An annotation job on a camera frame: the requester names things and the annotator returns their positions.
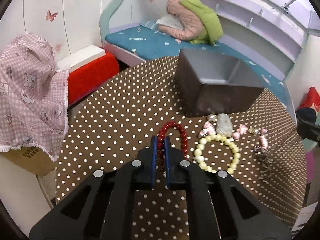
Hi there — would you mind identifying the cream bead bracelet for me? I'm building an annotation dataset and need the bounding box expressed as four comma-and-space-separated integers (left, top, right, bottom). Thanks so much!
193, 133, 242, 176

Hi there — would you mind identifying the silver chain necklace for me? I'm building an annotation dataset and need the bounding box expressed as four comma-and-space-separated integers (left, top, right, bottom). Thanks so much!
253, 135, 274, 183

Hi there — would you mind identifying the dark red bead bracelet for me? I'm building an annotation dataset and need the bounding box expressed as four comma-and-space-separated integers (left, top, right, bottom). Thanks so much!
156, 120, 189, 173

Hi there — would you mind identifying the pink white charm cluster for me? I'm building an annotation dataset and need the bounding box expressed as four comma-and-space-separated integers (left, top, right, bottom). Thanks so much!
198, 121, 216, 138

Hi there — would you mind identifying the pink bead earring piece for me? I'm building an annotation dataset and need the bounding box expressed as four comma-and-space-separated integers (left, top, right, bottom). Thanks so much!
232, 124, 248, 140

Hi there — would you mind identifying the cardboard box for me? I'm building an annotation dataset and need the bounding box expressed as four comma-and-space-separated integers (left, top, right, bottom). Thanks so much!
1, 147, 56, 176

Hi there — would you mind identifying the pale jade pendant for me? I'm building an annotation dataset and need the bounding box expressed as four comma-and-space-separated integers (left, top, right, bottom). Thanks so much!
216, 113, 233, 137

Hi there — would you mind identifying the pearl bead cluster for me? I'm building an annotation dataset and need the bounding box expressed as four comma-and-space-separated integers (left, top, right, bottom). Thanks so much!
207, 114, 218, 122

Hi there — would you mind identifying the red storage ottoman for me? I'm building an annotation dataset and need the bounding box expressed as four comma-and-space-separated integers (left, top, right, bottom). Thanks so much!
68, 52, 119, 106

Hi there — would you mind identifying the grey metal tin box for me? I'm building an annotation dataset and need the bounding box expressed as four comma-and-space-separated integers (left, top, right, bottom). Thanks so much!
175, 48, 264, 117

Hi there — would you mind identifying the pink patterned cloth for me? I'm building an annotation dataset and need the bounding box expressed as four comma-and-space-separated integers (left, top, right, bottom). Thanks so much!
1, 33, 69, 161

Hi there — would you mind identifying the red bag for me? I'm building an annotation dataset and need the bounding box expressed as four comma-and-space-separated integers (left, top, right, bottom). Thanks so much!
299, 87, 320, 112

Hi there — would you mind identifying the white box on ottoman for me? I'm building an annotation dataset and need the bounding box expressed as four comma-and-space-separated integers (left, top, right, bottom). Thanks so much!
56, 45, 106, 72

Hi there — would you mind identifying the teal bed mattress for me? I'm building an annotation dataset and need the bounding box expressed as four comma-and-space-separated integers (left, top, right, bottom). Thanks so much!
105, 25, 292, 109

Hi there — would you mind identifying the pink and green jacket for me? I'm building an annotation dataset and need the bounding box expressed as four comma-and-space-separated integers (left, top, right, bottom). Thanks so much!
157, 0, 223, 45

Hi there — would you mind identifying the grey white pillow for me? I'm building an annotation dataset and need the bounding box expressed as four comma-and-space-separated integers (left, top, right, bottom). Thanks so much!
156, 14, 184, 30

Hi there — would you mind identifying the mint green bed frame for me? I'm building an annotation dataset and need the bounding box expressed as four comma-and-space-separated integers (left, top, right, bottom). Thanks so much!
99, 0, 123, 43

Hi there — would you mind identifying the pink butterfly wall sticker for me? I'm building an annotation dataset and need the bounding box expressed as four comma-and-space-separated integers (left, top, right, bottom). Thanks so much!
46, 9, 58, 22

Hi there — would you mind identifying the lilac wall shelf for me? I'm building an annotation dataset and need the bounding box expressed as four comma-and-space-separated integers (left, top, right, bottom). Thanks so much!
201, 0, 319, 77

